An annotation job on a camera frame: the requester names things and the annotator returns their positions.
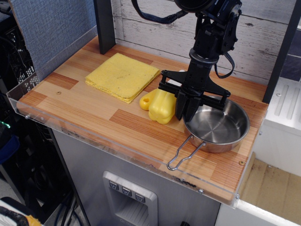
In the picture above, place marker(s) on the silver toy fridge dispenser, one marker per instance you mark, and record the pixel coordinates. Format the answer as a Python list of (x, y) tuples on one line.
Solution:
[(130, 204)]

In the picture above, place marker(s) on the black right vertical post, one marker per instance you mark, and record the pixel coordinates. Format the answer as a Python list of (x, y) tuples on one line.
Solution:
[(284, 49)]

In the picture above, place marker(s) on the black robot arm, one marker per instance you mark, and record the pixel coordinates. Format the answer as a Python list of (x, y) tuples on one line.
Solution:
[(215, 36)]

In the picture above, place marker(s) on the black left vertical post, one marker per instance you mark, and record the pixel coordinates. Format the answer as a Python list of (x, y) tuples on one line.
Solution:
[(105, 25)]

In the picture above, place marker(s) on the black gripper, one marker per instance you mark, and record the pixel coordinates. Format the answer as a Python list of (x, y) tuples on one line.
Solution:
[(197, 88)]

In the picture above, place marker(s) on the yellow folded cloth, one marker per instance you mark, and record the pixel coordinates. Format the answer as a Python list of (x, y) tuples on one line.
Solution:
[(122, 77)]

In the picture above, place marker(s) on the clear acrylic table guard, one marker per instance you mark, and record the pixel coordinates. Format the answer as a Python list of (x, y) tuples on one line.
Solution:
[(65, 103)]

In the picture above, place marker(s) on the yellow plastic bell pepper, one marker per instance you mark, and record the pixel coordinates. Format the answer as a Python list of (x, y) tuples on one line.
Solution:
[(162, 106)]

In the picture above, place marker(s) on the white knife yellow handle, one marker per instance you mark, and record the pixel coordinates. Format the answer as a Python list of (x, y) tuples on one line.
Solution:
[(146, 100)]

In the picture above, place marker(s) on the white toy sink unit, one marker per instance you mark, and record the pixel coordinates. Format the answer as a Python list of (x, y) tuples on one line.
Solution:
[(272, 186)]

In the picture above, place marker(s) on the stainless steel pan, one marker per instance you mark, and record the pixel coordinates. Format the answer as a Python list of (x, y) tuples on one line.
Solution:
[(214, 131)]

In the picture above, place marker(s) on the yellow object bottom left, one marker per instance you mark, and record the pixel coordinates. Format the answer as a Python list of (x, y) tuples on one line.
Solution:
[(31, 221)]

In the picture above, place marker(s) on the black vertical post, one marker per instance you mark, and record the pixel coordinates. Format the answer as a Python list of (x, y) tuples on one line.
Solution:
[(105, 25), (284, 49)]

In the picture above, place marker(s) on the blue fabric panel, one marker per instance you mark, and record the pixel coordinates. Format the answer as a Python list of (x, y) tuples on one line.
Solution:
[(54, 30)]

